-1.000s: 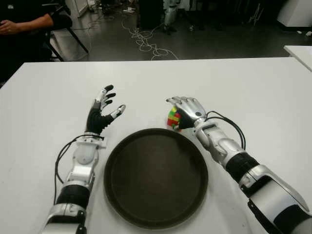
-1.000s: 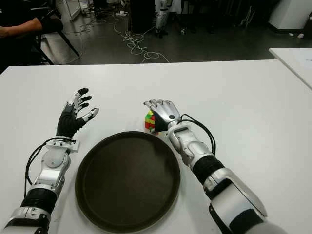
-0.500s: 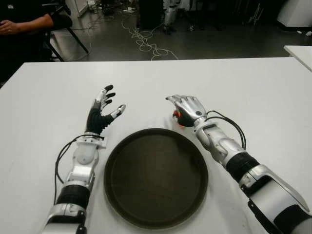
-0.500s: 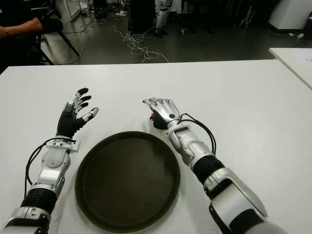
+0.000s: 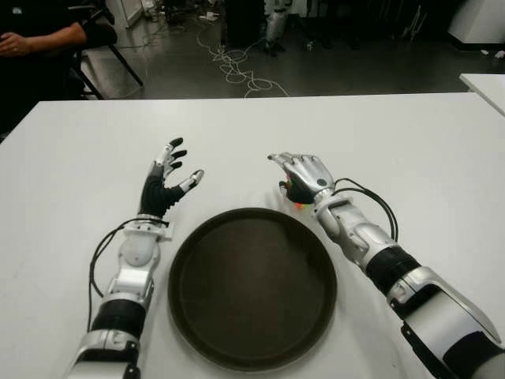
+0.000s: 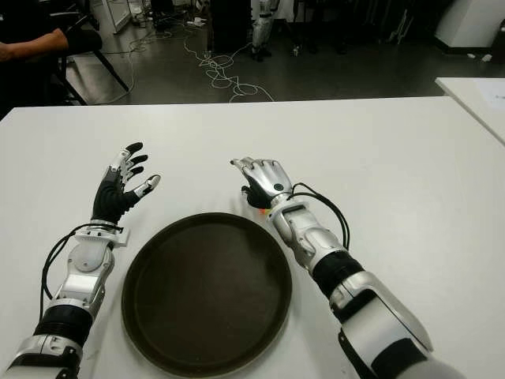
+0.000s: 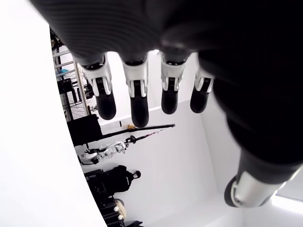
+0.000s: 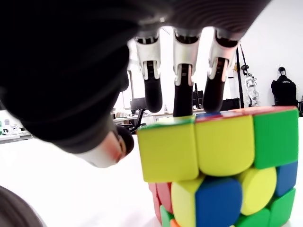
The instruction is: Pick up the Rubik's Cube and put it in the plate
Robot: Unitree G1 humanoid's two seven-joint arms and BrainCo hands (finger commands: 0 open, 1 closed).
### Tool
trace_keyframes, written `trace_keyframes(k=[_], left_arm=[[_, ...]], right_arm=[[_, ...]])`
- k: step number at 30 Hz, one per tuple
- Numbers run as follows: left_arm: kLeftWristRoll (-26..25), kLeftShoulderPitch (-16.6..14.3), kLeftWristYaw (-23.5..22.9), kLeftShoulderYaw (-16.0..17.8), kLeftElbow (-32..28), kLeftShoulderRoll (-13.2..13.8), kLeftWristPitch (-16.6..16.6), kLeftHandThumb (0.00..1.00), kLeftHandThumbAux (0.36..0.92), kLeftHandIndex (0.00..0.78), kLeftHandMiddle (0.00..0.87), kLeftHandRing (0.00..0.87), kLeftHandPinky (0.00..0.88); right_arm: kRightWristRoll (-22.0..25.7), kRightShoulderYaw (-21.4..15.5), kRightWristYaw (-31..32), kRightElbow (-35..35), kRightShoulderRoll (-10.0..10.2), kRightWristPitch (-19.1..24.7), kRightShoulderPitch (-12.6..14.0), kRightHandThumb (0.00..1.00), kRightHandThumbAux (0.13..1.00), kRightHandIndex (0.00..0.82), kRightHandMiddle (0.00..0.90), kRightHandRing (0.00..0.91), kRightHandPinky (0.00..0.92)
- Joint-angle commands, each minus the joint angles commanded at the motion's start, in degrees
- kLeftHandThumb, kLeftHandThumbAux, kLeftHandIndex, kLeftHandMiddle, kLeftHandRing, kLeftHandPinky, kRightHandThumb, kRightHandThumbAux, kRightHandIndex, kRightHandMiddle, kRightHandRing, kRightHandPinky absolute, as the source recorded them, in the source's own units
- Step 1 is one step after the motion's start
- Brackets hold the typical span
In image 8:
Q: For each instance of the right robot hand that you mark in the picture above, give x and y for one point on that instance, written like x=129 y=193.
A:
x=71 y=71

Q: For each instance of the multicoloured Rubik's cube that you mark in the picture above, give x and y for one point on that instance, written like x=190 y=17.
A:
x=220 y=165

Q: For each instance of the dark brown round plate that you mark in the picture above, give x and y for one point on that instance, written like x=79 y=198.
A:
x=16 y=210

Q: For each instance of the black computer monitor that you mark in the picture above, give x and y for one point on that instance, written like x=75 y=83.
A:
x=137 y=104

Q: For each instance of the black equipment case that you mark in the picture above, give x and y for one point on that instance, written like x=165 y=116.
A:
x=230 y=105

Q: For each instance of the black gantry pole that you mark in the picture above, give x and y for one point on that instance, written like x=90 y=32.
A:
x=240 y=78

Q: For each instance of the white hanging humanoid robot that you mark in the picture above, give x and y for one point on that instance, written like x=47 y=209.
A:
x=251 y=89

